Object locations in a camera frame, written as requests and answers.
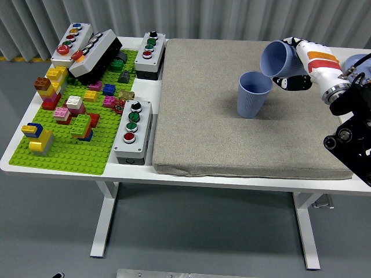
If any white five-button control box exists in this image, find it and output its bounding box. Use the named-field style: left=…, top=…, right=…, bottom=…
left=50, top=23, right=94, bottom=70

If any grey-brown cushion mat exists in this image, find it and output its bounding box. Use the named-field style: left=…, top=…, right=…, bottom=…
left=152, top=39, right=358, bottom=180

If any white control box black base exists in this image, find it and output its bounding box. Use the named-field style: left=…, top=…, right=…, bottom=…
left=68, top=28, right=123, bottom=86

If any blue yellow grey brick stack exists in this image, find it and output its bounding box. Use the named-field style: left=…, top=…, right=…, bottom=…
left=20, top=122, right=55, bottom=157

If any green studded baseplate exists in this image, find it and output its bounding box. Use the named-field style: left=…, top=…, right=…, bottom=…
left=8, top=49, right=139, bottom=176

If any green and orange brick stack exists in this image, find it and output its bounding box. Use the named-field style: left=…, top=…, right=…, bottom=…
left=70, top=114, right=94, bottom=142

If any yellow and white brick stack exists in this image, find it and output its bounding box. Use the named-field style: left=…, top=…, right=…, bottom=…
left=45, top=65, right=69, bottom=96

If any pink white red brick stack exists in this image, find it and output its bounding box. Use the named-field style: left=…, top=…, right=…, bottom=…
left=53, top=107, right=72, bottom=126

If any grey pleated curtain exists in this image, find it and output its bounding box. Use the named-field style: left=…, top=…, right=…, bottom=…
left=0, top=0, right=371, bottom=62

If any white table leg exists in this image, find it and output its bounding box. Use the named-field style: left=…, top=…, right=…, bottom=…
left=292, top=191, right=325, bottom=270
left=89, top=181, right=119, bottom=258

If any brown yellow pink red stack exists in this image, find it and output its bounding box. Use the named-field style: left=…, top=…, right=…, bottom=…
left=33, top=76, right=62, bottom=111

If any large four-button control box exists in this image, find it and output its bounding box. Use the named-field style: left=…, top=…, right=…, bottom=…
left=112, top=100, right=153, bottom=166

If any grey metal plate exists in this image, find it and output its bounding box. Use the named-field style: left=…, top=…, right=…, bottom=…
left=116, top=268, right=259, bottom=278

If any blue plate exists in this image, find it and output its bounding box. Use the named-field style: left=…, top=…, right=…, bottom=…
left=343, top=54, right=371, bottom=79

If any small four-button control box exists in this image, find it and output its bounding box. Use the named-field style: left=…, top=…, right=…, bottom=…
left=134, top=31, right=167, bottom=81

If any dark green brick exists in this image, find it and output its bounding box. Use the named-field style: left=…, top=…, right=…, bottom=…
left=110, top=59, right=126, bottom=72

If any white and pink brick stack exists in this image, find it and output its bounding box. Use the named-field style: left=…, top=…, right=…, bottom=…
left=65, top=95, right=86, bottom=116

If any brass valve red handwheel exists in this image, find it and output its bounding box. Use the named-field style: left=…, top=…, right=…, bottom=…
left=111, top=89, right=136, bottom=114

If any grey metal bracket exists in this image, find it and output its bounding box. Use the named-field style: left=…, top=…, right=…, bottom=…
left=311, top=194, right=334, bottom=209

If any blue ribbed plastic cup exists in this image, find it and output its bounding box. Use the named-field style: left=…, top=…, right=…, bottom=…
left=237, top=71, right=273, bottom=119
left=259, top=40, right=310, bottom=78

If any yellow black floor tape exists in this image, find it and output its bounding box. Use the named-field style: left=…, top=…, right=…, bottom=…
left=0, top=56, right=52, bottom=63

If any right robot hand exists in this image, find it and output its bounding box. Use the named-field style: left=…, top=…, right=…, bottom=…
left=272, top=36, right=351, bottom=93

